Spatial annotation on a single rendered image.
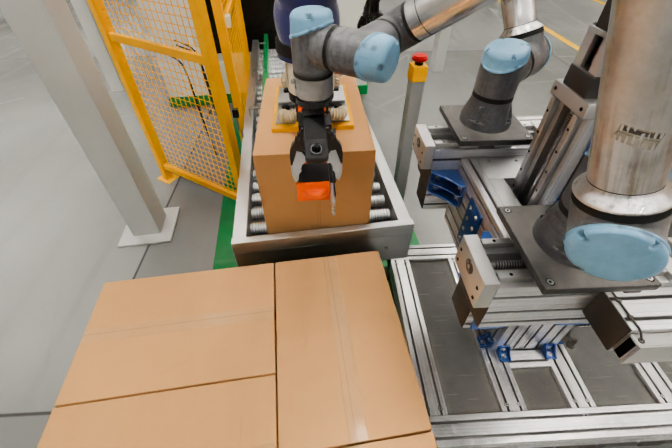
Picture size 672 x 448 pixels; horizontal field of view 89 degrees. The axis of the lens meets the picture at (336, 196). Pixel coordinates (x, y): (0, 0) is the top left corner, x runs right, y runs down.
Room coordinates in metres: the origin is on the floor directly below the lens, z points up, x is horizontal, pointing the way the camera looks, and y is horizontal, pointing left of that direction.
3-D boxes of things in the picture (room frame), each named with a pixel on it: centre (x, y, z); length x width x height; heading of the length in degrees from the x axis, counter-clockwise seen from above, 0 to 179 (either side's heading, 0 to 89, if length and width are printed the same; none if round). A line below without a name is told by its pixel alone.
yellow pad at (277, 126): (1.21, 0.19, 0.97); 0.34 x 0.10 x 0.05; 4
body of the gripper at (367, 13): (1.51, -0.15, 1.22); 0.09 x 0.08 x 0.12; 4
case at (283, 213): (1.22, 0.09, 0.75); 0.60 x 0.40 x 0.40; 4
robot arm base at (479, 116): (0.96, -0.47, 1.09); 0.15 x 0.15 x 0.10
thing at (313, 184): (0.62, 0.05, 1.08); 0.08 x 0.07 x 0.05; 4
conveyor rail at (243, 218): (2.00, 0.54, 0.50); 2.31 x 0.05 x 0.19; 8
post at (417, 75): (1.53, -0.37, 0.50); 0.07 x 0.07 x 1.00; 8
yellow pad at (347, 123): (1.23, 0.00, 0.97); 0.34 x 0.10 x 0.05; 4
